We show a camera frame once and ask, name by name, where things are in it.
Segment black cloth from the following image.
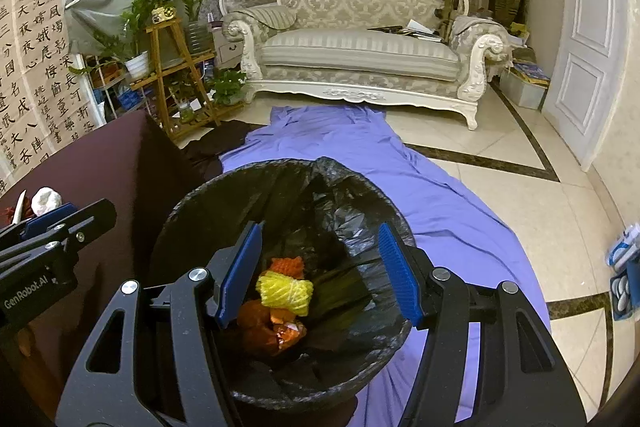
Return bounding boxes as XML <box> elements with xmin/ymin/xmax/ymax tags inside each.
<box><xmin>179</xmin><ymin>119</ymin><xmax>272</xmax><ymax>180</ymax></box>

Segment yellow yarn bundle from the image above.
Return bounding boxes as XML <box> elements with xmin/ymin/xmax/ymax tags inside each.
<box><xmin>256</xmin><ymin>270</ymin><xmax>315</xmax><ymax>318</ymax></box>

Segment blue white packet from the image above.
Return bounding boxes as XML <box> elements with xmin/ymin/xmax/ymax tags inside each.
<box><xmin>605</xmin><ymin>222</ymin><xmax>640</xmax><ymax>271</ymax></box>

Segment calligraphy paper sheets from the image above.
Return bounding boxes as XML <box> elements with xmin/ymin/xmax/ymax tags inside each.
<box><xmin>0</xmin><ymin>0</ymin><xmax>97</xmax><ymax>195</ymax></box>

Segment trash bin with black bag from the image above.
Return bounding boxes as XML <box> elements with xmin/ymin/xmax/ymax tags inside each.
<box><xmin>149</xmin><ymin>157</ymin><xmax>417</xmax><ymax>409</ymax></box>

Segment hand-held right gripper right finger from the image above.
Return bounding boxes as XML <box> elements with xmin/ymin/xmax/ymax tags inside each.
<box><xmin>377</xmin><ymin>223</ymin><xmax>587</xmax><ymax>427</ymax></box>

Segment small green plant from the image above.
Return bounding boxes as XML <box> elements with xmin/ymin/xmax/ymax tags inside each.
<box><xmin>206</xmin><ymin>69</ymin><xmax>249</xmax><ymax>106</ymax></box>

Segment purple cloth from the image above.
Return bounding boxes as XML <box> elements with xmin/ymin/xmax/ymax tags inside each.
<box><xmin>219</xmin><ymin>105</ymin><xmax>552</xmax><ymax>427</ymax></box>

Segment white drawer cabinet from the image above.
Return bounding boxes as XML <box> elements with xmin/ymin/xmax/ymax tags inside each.
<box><xmin>212</xmin><ymin>26</ymin><xmax>247</xmax><ymax>70</ymax></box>

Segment toy rifle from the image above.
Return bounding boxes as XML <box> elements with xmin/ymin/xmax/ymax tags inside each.
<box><xmin>434</xmin><ymin>0</ymin><xmax>464</xmax><ymax>44</ymax></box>

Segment fern in white pot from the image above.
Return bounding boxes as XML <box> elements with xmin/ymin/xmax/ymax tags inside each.
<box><xmin>120</xmin><ymin>0</ymin><xmax>167</xmax><ymax>80</ymax></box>

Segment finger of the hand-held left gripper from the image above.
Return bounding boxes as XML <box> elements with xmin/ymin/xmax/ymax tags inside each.
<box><xmin>0</xmin><ymin>199</ymin><xmax>118</xmax><ymax>269</ymax></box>
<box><xmin>0</xmin><ymin>202</ymin><xmax>81</xmax><ymax>249</ymax></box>

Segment metal rack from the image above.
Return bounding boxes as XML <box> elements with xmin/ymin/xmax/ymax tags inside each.
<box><xmin>81</xmin><ymin>54</ymin><xmax>147</xmax><ymax>118</ymax></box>

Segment white door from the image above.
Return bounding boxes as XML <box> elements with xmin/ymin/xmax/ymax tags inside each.
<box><xmin>541</xmin><ymin>0</ymin><xmax>632</xmax><ymax>172</ymax></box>

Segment blue basket of grey stones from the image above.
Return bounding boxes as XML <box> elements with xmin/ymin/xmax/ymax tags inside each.
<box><xmin>610</xmin><ymin>259</ymin><xmax>640</xmax><ymax>323</ymax></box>

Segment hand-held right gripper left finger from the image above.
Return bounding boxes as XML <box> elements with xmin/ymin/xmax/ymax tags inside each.
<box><xmin>55</xmin><ymin>221</ymin><xmax>265</xmax><ymax>427</ymax></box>

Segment wooden plant shelf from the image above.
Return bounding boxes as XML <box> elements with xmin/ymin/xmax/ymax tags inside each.
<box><xmin>130</xmin><ymin>17</ymin><xmax>222</xmax><ymax>141</ymax></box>

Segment papers and books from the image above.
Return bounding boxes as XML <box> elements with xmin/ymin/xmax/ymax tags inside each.
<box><xmin>367</xmin><ymin>19</ymin><xmax>444</xmax><ymax>44</ymax></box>

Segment grey storage box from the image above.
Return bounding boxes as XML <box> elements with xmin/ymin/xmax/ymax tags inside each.
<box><xmin>499</xmin><ymin>62</ymin><xmax>551</xmax><ymax>110</ymax></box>

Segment orange plastic wrapper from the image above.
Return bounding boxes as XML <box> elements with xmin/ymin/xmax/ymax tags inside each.
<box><xmin>237</xmin><ymin>299</ymin><xmax>307</xmax><ymax>359</ymax></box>

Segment white crumpled paper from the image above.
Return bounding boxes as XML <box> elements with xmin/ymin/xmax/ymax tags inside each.
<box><xmin>31</xmin><ymin>188</ymin><xmax>62</xmax><ymax>216</ymax></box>

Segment ornate cream sofa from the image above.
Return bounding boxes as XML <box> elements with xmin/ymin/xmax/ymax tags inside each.
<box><xmin>221</xmin><ymin>0</ymin><xmax>512</xmax><ymax>130</ymax></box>

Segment blue crate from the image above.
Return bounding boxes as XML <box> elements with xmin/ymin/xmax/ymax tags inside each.
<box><xmin>117</xmin><ymin>86</ymin><xmax>147</xmax><ymax>114</ymax></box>

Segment orange foam net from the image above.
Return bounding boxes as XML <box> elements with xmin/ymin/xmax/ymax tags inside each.
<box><xmin>269</xmin><ymin>257</ymin><xmax>306</xmax><ymax>281</ymax></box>

